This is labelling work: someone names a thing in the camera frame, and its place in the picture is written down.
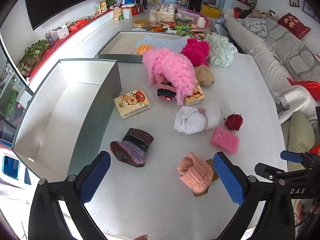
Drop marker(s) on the light blue bubble sheet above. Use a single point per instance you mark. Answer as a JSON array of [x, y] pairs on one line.
[[162, 41]]

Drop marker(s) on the round gold tin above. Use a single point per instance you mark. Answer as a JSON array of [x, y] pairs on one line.
[[141, 23]]

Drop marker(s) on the yellow box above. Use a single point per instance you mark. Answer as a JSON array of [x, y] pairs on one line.
[[211, 11]]

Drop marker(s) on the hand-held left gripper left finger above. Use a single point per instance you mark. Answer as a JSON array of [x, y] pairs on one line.
[[95, 180]]

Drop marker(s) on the wall picture frame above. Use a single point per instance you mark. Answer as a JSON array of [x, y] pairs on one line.
[[308, 7], [294, 2]]

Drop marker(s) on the brown oval pad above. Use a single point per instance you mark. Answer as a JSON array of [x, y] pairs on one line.
[[215, 175]]

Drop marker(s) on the striped pink navy knit hat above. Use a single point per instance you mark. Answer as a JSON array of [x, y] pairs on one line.
[[166, 92]]

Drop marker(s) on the white sofa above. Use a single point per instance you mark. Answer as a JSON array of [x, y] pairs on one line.
[[262, 55]]

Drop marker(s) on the red yarn flower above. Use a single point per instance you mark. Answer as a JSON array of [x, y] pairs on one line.
[[233, 122]]

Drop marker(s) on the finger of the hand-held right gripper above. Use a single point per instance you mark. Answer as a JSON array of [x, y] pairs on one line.
[[268, 171], [291, 156]]

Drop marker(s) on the plain red cushion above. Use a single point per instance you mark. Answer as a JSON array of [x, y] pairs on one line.
[[307, 87]]

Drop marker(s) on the potted green plant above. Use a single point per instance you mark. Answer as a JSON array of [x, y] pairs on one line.
[[32, 52]]

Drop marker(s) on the tan plush toy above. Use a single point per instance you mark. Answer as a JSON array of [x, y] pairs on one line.
[[203, 75]]

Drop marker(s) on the yellow cartoon tissue pack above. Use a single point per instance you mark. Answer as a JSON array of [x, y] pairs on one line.
[[197, 96], [131, 102]]

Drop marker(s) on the purple crochet hat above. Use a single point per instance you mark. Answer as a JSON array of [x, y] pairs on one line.
[[135, 145]]

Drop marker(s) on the light pink fluffy scarf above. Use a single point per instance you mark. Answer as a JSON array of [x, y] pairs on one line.
[[170, 67]]

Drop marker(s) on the person's right hand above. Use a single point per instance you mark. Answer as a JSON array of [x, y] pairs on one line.
[[300, 212]]

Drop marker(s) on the grey striped sofa throw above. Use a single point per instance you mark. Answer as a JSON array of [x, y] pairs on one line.
[[292, 52]]

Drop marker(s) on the person's left hand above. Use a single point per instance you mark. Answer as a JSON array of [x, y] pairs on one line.
[[143, 237]]

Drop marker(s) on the round cluttered table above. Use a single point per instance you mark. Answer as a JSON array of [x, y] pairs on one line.
[[190, 22]]

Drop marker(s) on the grey storage box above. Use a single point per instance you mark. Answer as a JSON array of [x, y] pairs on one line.
[[117, 46], [62, 110]]

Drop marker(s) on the magenta fluffy scarf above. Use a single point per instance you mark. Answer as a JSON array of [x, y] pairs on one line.
[[196, 51]]

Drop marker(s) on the grey crumpled blanket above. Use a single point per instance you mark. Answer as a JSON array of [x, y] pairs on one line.
[[252, 26]]

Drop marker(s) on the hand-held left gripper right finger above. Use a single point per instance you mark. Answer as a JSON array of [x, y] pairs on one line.
[[230, 180]]

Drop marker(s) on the mint green cloth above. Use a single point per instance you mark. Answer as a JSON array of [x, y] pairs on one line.
[[221, 50]]

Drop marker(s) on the white cabinet with red top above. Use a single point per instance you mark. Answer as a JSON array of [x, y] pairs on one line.
[[82, 37]]

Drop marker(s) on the glass display cabinet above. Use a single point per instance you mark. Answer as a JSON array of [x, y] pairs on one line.
[[12, 97]]

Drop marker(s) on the orange fabric flower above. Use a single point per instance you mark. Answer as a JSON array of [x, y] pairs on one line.
[[144, 49]]

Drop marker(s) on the pink yellow knit hat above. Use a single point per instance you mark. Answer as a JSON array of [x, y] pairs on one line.
[[195, 172]]

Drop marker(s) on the red embroidered cushion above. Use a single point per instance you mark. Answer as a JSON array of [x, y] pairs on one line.
[[295, 25]]

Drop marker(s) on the pink sponge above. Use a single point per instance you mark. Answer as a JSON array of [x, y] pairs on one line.
[[225, 140]]

